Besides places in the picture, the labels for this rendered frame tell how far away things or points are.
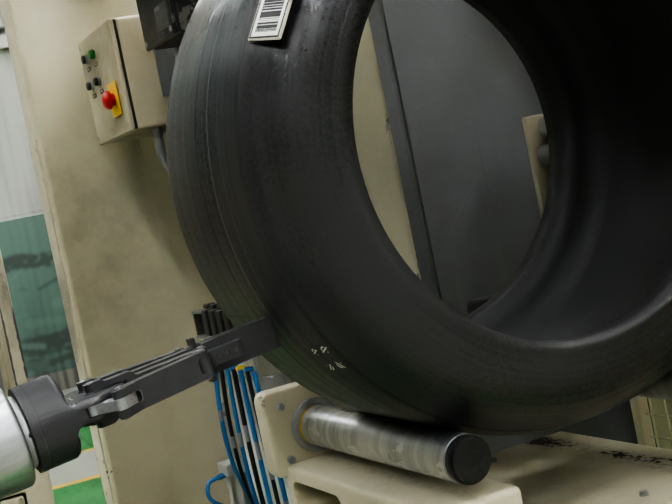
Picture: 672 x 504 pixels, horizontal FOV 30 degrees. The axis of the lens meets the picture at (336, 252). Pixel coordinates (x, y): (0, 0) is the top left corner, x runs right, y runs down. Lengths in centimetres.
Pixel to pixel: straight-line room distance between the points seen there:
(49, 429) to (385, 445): 34
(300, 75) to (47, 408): 34
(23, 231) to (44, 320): 72
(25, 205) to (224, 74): 922
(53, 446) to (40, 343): 917
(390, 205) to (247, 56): 47
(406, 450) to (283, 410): 27
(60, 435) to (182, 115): 33
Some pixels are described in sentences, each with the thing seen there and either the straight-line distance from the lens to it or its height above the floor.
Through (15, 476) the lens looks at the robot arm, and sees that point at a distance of 105.
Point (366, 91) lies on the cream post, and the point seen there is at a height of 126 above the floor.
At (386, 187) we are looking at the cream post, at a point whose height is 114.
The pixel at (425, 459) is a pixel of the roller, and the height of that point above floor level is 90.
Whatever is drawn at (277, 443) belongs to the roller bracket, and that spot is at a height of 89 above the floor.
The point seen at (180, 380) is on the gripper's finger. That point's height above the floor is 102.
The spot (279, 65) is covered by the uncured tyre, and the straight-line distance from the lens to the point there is 105.
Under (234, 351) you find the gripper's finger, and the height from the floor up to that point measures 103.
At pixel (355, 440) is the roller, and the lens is 128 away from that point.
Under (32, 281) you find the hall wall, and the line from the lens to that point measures 1021.
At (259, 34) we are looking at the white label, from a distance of 106.
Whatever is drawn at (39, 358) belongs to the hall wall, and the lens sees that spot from 1023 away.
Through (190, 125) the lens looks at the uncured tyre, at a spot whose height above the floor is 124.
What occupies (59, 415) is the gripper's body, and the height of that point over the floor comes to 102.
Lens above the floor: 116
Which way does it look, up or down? 3 degrees down
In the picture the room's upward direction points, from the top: 12 degrees counter-clockwise
